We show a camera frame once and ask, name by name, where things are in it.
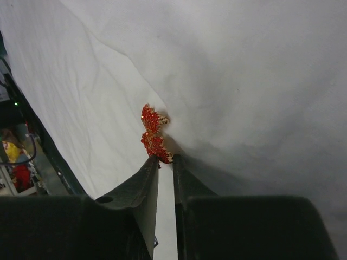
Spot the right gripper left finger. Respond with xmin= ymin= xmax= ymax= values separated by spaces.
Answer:
xmin=1 ymin=155 xmax=158 ymax=259

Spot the white garment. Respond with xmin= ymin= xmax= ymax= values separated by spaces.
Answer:
xmin=0 ymin=0 xmax=347 ymax=223

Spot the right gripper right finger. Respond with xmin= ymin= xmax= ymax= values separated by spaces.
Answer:
xmin=173 ymin=155 xmax=338 ymax=259

